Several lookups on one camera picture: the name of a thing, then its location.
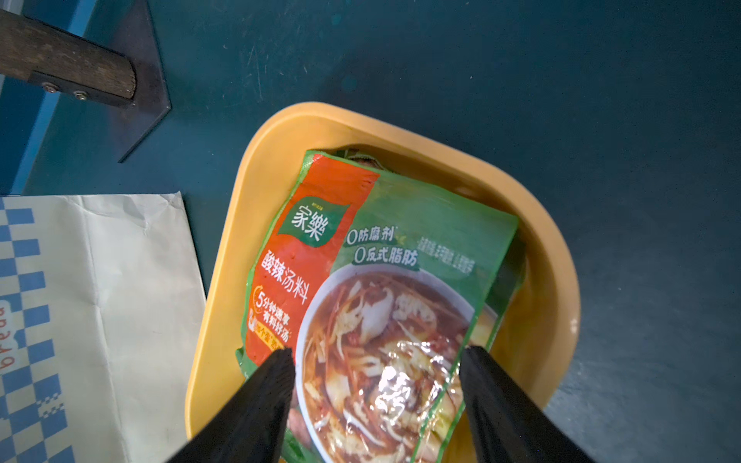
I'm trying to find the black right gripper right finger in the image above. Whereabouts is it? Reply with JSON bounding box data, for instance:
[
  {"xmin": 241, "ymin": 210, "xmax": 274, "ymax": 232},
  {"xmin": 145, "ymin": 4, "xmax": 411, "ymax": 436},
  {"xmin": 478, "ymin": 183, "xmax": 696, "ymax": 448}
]
[{"xmin": 459, "ymin": 346, "xmax": 594, "ymax": 463}]

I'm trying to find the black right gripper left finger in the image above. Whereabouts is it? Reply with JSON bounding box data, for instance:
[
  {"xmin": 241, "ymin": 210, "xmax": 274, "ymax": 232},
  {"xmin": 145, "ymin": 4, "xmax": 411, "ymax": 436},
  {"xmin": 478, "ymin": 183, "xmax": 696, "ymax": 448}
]
[{"xmin": 169, "ymin": 349, "xmax": 295, "ymax": 463}]

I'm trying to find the blue checkered paper bag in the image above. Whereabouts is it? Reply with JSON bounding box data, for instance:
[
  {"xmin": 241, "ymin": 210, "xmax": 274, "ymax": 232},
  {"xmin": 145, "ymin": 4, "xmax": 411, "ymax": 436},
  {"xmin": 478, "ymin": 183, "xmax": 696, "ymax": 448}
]
[{"xmin": 1, "ymin": 193, "xmax": 206, "ymax": 462}]

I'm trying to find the red green soup packet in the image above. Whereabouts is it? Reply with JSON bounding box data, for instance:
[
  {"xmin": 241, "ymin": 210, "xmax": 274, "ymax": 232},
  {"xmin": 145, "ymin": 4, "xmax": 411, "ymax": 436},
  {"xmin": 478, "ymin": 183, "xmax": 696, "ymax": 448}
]
[{"xmin": 237, "ymin": 150, "xmax": 526, "ymax": 462}]

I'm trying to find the yellow plastic tray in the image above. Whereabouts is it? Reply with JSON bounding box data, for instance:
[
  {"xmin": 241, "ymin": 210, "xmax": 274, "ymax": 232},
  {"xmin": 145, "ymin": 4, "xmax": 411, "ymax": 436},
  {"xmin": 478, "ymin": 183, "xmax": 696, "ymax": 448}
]
[{"xmin": 185, "ymin": 102, "xmax": 581, "ymax": 462}]

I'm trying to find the pink cherry blossom tree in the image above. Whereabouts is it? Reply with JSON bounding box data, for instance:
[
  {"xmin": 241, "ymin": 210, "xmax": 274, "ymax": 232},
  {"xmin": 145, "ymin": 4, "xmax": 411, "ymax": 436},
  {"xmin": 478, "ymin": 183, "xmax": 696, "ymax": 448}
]
[{"xmin": 1, "ymin": 1, "xmax": 172, "ymax": 163}]

